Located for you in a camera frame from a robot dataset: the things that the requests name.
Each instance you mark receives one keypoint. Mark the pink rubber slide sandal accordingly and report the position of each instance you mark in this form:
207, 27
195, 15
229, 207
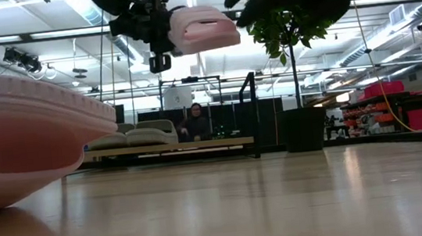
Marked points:
206, 36
18, 114

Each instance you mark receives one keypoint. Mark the green leafy plant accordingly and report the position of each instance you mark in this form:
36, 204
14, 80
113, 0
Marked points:
284, 31

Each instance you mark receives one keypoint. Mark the white box appliance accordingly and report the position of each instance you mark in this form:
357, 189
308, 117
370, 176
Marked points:
177, 98

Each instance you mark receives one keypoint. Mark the person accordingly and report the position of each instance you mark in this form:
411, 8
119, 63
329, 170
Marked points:
196, 127

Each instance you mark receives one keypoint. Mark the white ceiling vent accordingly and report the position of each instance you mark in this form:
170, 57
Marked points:
397, 14

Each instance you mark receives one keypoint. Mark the black divider panel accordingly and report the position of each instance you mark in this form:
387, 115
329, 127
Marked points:
234, 119

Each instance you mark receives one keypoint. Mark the red storage bins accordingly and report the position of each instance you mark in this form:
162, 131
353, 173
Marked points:
382, 89

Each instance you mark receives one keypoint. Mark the black plant pot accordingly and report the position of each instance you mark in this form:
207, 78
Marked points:
302, 130

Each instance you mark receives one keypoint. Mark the black track light cluster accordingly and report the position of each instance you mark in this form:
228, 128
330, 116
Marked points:
26, 60

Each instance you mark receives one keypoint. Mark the black storage rack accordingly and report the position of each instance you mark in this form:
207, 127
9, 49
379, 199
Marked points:
372, 118

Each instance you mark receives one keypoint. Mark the black background rig frame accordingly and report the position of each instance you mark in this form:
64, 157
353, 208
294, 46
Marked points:
189, 79

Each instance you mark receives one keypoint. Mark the wooden shelf with black frame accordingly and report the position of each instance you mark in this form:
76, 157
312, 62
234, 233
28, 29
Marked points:
198, 145

